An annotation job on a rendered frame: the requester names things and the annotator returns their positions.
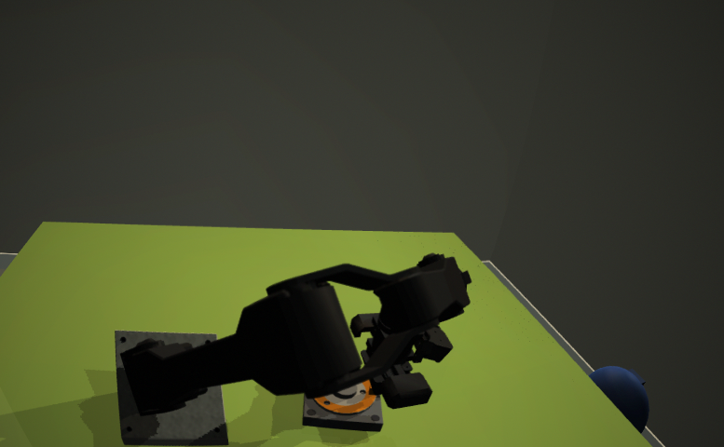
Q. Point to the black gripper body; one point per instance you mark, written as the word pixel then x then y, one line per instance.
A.
pixel 400 388

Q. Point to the orange round plate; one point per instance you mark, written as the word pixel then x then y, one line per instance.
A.
pixel 358 404

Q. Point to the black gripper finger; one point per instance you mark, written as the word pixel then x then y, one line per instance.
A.
pixel 365 358
pixel 376 384

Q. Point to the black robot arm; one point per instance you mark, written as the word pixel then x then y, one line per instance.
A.
pixel 297 339

